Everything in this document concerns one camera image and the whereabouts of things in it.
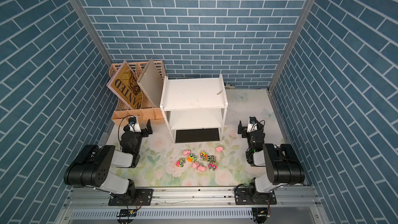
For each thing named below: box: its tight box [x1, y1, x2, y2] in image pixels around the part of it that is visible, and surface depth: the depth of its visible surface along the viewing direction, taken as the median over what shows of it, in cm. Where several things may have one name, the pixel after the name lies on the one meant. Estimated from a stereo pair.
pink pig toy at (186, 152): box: [182, 149, 191, 157], surface depth 88 cm
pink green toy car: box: [176, 157, 187, 168], surface depth 84 cm
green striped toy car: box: [200, 150, 208, 161], surface depth 86 cm
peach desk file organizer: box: [108, 58, 166, 122], surface depth 99 cm
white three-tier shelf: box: [160, 74, 229, 144], surface depth 74 cm
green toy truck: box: [207, 155, 216, 163], surface depth 86 cm
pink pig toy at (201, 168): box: [196, 164, 207, 172], surface depth 83 cm
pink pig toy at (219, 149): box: [215, 146, 224, 153], surface depth 90 cm
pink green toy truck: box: [207, 161, 219, 171], surface depth 84 cm
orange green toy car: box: [187, 153, 197, 163], surface depth 86 cm
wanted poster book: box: [106, 59, 143, 110], surface depth 96 cm
